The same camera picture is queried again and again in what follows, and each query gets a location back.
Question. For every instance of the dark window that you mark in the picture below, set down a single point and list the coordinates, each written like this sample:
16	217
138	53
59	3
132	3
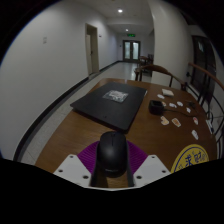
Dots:
203	63

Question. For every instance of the white power strip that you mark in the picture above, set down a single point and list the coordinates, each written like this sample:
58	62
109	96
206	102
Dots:
209	126

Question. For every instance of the glass double door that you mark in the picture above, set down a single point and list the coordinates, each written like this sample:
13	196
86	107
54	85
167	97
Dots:
131	51

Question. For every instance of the round ceiling light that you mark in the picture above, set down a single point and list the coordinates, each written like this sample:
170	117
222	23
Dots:
120	10

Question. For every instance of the white side door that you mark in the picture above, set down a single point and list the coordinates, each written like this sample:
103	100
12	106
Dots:
92	50

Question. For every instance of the green exit sign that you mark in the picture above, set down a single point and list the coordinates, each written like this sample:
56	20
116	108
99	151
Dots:
131	35

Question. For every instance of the red and white sticker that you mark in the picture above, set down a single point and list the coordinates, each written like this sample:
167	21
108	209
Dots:
195	120

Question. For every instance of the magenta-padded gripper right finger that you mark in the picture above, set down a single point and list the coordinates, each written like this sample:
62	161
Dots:
151	170

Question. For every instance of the white tissue pack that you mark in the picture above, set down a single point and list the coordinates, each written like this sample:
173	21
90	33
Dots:
167	92

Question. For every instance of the dark wooden chair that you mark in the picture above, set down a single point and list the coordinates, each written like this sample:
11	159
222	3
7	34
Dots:
145	60

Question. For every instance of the orange and white sticker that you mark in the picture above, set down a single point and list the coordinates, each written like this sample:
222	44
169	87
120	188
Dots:
164	120
176	122

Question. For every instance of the black laptop with sticker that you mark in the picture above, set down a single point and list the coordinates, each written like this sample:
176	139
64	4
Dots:
106	108

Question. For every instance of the black computer mouse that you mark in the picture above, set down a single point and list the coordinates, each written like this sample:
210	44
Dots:
112	153

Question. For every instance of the small black box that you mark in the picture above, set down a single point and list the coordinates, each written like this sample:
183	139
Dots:
155	107

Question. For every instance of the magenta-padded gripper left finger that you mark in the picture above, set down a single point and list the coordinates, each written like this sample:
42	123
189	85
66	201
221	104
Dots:
71	168

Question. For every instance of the railing with wooden handrail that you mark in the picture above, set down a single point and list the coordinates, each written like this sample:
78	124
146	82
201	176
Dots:
205	71

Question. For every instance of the small white sticker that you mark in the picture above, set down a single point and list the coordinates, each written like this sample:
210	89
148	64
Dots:
180	103
188	110
163	103
160	96
172	105

